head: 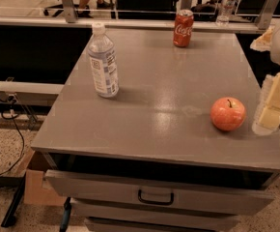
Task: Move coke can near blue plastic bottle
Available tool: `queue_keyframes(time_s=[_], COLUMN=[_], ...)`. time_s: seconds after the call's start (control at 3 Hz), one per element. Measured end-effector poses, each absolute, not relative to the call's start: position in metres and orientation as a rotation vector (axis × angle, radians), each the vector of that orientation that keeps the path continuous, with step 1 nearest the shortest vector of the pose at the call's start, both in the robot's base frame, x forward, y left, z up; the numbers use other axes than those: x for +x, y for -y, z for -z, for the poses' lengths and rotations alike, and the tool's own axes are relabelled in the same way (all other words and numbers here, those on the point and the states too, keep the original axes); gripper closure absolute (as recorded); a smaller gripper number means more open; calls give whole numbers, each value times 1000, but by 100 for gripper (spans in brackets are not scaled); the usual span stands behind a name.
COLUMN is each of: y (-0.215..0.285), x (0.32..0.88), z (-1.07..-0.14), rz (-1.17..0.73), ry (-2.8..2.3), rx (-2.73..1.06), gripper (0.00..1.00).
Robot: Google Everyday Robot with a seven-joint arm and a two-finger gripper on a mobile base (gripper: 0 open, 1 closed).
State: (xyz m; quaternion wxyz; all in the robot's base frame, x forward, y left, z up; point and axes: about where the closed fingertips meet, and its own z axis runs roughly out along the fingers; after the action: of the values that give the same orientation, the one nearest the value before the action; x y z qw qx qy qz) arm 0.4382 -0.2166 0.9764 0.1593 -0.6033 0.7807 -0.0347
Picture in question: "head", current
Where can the red apple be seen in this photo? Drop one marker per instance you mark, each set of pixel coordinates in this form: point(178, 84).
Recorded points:
point(227, 113)

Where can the blue plastic water bottle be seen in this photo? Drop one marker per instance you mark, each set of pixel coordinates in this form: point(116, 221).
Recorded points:
point(102, 56)

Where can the seated person legs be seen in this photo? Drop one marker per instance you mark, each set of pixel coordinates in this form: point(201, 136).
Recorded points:
point(101, 4)

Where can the grey drawer cabinet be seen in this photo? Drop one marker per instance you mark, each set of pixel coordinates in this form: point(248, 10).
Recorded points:
point(156, 135)

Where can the red coke can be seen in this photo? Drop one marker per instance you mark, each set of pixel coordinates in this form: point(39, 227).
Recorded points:
point(183, 27)

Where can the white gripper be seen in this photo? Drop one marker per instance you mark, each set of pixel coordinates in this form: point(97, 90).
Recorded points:
point(267, 118)

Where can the clear background water bottle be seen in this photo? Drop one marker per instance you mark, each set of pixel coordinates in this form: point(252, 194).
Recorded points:
point(225, 11)

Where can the cardboard box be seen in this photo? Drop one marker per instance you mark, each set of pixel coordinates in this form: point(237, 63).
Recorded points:
point(37, 190)

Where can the metal railing frame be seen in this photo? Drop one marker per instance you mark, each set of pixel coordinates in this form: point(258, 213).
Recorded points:
point(29, 13)

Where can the black drawer handle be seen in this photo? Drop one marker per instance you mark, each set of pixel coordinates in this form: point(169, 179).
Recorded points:
point(156, 199)

